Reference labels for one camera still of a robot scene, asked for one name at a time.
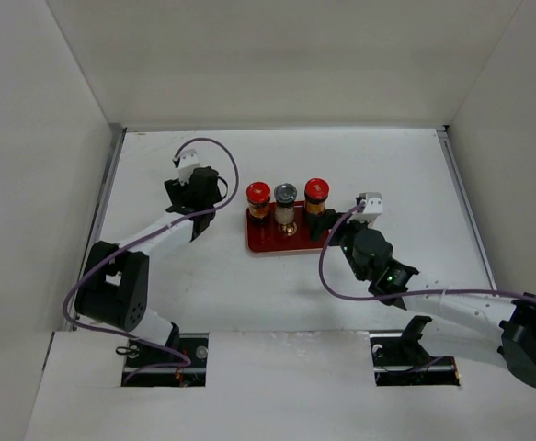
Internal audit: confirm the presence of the red rectangular tray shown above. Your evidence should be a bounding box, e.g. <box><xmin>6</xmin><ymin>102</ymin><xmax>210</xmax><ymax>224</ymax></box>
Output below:
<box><xmin>245</xmin><ymin>200</ymin><xmax>329</xmax><ymax>254</ymax></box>

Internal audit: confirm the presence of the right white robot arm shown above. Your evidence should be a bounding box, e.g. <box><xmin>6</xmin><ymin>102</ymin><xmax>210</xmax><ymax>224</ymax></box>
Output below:
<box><xmin>307</xmin><ymin>204</ymin><xmax>536</xmax><ymax>389</ymax></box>

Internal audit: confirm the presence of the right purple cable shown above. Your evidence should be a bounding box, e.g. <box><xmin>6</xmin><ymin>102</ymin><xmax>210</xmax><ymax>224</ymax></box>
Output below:
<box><xmin>317</xmin><ymin>204</ymin><xmax>536</xmax><ymax>316</ymax></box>

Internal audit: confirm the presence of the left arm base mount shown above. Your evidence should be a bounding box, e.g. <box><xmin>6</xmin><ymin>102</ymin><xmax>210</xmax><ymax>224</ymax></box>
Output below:
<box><xmin>115</xmin><ymin>328</ymin><xmax>210</xmax><ymax>388</ymax></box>

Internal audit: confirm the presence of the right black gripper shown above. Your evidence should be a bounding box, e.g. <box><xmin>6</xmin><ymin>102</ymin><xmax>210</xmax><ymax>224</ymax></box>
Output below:
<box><xmin>307</xmin><ymin>209</ymin><xmax>372</xmax><ymax>281</ymax></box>

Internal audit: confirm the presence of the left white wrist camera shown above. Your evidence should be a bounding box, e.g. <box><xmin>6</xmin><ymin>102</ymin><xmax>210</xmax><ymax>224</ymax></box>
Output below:
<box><xmin>172</xmin><ymin>149</ymin><xmax>200</xmax><ymax>186</ymax></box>

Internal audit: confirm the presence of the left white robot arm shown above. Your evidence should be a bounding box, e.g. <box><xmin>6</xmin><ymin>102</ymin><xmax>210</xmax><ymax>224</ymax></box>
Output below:
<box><xmin>74</xmin><ymin>166</ymin><xmax>224</xmax><ymax>367</ymax></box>

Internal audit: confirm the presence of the grey-cap white salt shaker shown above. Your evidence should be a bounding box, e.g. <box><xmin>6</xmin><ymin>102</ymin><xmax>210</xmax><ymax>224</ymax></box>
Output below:
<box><xmin>274</xmin><ymin>183</ymin><xmax>297</xmax><ymax>225</ymax></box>

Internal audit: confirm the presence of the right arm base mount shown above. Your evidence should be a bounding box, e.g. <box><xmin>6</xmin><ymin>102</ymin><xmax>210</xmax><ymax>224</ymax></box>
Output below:
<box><xmin>370</xmin><ymin>316</ymin><xmax>460</xmax><ymax>387</ymax></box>

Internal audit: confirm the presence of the short red-lid sauce jar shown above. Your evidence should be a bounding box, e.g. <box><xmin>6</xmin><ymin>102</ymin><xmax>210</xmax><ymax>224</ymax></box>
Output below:
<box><xmin>245</xmin><ymin>181</ymin><xmax>271</xmax><ymax>220</ymax></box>

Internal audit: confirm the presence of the tall red-cap sauce bottle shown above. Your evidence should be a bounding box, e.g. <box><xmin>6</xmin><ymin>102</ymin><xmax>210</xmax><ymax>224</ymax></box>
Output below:
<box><xmin>304</xmin><ymin>177</ymin><xmax>330</xmax><ymax>216</ymax></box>

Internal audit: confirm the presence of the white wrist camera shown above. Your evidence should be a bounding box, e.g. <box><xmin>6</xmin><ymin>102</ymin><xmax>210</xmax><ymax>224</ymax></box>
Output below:
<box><xmin>348</xmin><ymin>192</ymin><xmax>383</xmax><ymax>225</ymax></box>
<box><xmin>172</xmin><ymin>149</ymin><xmax>200</xmax><ymax>186</ymax></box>

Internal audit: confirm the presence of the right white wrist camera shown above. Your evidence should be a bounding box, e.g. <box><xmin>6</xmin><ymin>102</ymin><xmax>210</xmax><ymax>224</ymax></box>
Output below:
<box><xmin>348</xmin><ymin>192</ymin><xmax>383</xmax><ymax>225</ymax></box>

